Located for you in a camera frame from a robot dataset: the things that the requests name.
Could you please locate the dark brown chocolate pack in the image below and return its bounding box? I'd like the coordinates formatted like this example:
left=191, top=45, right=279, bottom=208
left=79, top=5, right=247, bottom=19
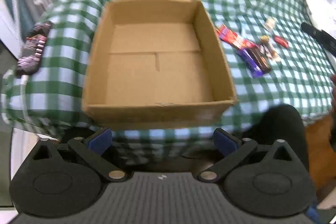
left=247, top=47, right=272, bottom=73

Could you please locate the open cardboard box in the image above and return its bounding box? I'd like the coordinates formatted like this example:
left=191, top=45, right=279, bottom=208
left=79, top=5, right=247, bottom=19
left=81, top=0, right=238, bottom=130

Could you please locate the green checkered cloth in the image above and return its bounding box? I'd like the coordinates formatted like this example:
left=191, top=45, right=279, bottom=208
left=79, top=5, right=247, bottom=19
left=1, top=0, right=334, bottom=165

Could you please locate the red biscuit pack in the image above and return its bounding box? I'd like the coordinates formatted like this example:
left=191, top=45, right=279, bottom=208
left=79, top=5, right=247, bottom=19
left=216, top=24, right=257, bottom=50

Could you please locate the purple chocolate bar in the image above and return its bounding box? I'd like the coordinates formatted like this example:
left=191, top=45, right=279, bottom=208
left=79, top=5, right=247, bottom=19
left=237, top=50, right=264, bottom=78

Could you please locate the white charging cable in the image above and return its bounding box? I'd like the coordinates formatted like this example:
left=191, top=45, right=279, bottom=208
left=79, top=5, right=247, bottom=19
left=20, top=74, right=30, bottom=125

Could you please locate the red snack packet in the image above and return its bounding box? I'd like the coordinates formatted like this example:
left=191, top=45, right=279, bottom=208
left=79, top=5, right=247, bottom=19
left=273, top=35, right=289, bottom=49

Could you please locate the yellow wafer bar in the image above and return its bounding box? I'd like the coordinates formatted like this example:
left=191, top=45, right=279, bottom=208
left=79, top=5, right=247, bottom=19
left=260, top=35, right=281, bottom=63

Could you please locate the black smartphone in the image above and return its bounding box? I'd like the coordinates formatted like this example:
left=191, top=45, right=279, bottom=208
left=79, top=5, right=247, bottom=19
left=15, top=21, right=54, bottom=78

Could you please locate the clear nut bar packet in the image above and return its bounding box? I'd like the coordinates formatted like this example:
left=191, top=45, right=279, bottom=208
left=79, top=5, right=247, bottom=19
left=265, top=16, right=276, bottom=32

